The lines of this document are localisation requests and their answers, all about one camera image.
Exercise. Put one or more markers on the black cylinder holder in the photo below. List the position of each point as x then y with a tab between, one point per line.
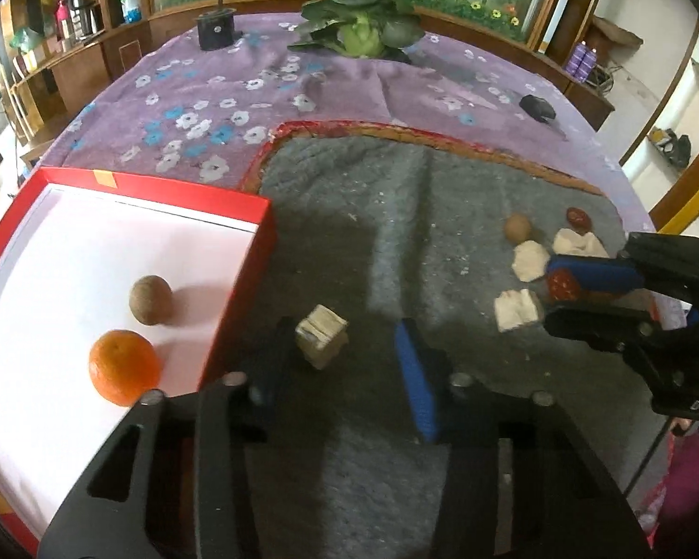
215	29

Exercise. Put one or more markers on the green plastic bag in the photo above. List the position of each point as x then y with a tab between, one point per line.
26	41

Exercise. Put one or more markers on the grey mat with red edge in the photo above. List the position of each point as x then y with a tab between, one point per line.
355	215

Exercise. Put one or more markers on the pink bottle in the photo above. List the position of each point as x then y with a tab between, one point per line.
64	20

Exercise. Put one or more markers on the brown kiwi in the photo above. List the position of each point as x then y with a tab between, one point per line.
517	226
150	300

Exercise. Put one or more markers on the wooden shelf unit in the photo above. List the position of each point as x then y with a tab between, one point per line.
52	70

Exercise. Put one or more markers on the black and silver thermos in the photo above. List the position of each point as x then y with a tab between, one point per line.
81	9

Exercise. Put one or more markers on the cream foam fruit net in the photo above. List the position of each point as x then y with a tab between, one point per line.
518	310
594	244
566	240
530	259

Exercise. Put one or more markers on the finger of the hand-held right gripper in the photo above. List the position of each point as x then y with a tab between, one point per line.
594	275
594	326

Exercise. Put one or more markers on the purple floral tablecloth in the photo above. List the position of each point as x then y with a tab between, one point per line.
209	81

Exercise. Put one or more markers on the green leafy vegetable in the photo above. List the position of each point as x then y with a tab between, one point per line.
358	23

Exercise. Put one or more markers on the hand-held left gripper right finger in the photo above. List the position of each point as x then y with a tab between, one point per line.
416	378

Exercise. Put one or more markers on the orange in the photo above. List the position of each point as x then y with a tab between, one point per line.
124	367

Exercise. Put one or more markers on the person's right forearm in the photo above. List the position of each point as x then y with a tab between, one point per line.
693	477

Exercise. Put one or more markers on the small cream cube block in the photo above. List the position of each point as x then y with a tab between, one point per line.
320	335

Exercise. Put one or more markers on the red jujube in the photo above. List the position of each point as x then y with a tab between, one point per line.
578	216
561	285

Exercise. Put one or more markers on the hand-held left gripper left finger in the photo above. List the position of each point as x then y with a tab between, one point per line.
271	370

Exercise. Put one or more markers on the small black device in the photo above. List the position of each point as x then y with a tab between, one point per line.
537	106

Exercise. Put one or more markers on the red cardboard box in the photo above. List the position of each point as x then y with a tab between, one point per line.
93	233

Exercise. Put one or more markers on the low wooden cabinet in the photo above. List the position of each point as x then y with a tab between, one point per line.
588	96

